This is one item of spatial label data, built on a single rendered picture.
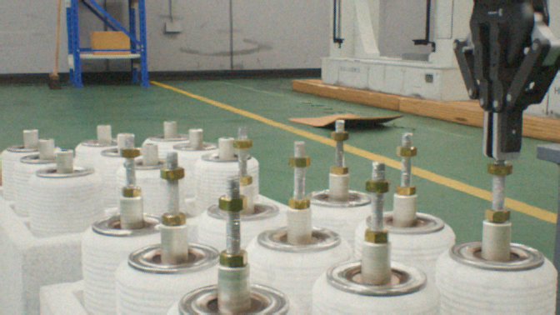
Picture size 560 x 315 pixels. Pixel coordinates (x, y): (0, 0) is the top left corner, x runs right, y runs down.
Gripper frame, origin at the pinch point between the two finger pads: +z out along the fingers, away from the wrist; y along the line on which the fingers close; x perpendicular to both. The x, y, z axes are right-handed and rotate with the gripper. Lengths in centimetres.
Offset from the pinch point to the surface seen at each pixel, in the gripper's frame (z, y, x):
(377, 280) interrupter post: 9.9, -3.4, 12.2
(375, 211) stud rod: 4.9, -2.7, 12.1
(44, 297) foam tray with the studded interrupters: 17.2, 21.3, 36.9
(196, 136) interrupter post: 8, 64, 15
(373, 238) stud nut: 6.8, -3.2, 12.4
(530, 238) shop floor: 35, 80, -59
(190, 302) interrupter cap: 9.9, -3.9, 26.1
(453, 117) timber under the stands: 32, 271, -147
